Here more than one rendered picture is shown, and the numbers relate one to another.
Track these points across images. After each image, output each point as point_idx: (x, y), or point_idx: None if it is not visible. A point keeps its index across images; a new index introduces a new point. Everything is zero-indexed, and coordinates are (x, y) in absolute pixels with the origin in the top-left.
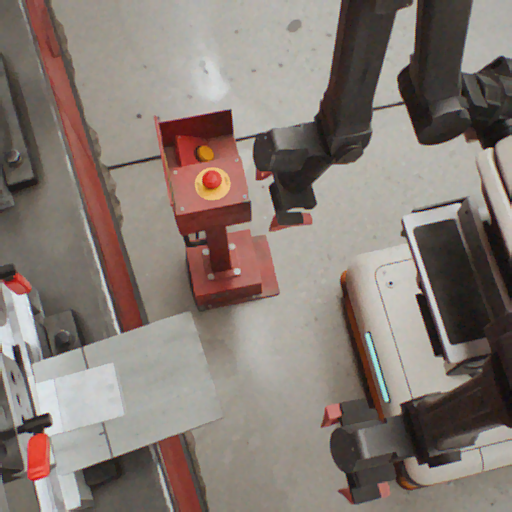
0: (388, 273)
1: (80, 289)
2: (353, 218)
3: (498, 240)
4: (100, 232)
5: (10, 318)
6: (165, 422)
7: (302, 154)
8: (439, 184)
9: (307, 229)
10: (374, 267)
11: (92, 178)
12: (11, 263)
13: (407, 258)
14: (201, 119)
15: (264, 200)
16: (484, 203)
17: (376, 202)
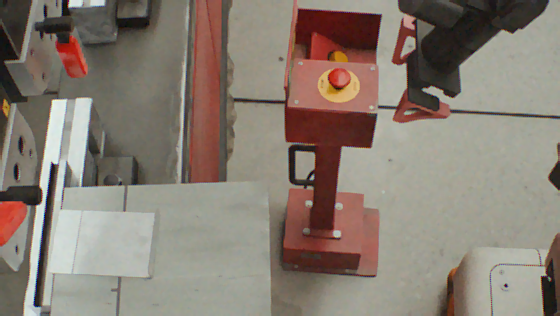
0: (505, 274)
1: (152, 142)
2: (478, 218)
3: None
4: (198, 112)
5: (63, 138)
6: (194, 302)
7: (460, 4)
8: None
9: (425, 216)
10: (492, 263)
11: (211, 75)
12: (70, 16)
13: (530, 263)
14: (345, 18)
15: (387, 174)
16: None
17: (507, 208)
